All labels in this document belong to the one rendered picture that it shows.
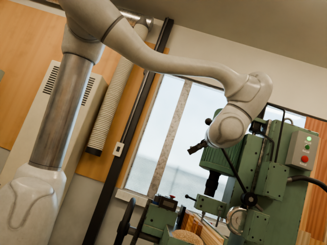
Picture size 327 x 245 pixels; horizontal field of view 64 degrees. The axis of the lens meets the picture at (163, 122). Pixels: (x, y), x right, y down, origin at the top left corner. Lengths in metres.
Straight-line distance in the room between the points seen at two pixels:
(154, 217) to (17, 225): 0.68
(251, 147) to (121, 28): 0.84
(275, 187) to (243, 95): 0.50
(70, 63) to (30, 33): 2.46
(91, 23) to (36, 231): 0.54
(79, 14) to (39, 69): 2.35
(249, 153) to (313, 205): 1.57
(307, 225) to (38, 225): 2.41
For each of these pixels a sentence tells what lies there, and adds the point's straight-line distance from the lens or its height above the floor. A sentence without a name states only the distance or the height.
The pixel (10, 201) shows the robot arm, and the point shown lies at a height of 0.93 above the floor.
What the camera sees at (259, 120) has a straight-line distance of 1.40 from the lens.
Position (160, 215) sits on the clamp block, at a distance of 1.24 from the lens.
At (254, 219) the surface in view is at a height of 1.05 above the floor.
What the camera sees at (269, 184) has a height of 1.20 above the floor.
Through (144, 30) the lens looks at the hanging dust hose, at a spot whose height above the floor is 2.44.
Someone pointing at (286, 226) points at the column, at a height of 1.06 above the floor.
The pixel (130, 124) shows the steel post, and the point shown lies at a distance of 2.59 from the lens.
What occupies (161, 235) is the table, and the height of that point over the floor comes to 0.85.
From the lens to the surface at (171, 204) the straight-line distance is 1.24.
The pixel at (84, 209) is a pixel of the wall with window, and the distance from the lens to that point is 2.72.
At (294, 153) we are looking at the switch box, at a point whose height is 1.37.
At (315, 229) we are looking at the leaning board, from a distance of 2.83.
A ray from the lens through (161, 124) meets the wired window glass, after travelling 2.72.
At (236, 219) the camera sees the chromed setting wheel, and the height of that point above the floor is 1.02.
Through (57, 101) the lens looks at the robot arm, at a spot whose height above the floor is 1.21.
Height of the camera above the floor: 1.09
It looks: 11 degrees up
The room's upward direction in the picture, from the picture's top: 19 degrees clockwise
